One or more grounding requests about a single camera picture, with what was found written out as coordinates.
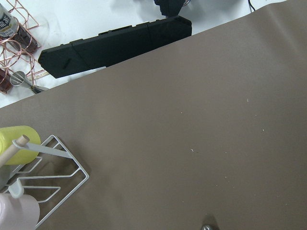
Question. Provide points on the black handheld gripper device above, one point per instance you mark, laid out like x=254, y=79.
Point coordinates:
x=170, y=8

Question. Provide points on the copper wire bottle rack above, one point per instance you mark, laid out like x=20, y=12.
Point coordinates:
x=18, y=46

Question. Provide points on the long black box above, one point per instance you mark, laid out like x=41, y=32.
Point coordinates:
x=112, y=47

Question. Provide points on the pink cup in rack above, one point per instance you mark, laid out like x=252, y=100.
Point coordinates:
x=18, y=213

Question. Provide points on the steel jigger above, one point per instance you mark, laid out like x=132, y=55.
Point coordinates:
x=19, y=79

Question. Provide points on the white wire cup rack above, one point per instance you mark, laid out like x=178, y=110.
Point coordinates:
x=51, y=146

